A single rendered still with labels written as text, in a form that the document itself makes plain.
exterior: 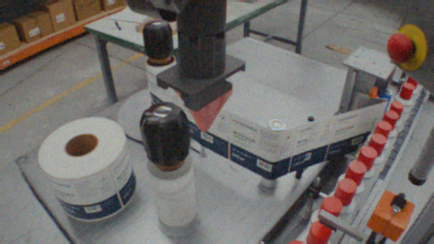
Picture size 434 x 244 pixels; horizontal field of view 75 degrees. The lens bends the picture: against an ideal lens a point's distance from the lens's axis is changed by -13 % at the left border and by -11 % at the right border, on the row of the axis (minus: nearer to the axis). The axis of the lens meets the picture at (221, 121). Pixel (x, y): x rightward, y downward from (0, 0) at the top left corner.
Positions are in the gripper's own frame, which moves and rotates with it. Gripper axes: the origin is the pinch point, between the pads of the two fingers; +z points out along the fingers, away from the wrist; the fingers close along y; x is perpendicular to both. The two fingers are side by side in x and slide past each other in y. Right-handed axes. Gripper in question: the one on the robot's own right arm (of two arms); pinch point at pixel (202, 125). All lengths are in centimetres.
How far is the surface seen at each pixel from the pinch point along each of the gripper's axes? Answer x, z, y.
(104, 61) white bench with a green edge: -151, 68, -66
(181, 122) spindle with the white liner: -5.5, 3.0, -0.9
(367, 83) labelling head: 11, 11, -48
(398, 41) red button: 19.1, -14.6, -14.3
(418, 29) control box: 20.9, -16.3, -16.4
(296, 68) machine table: -27, 37, -88
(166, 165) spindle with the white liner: -6.1, 10.1, 2.8
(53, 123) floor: -196, 124, -33
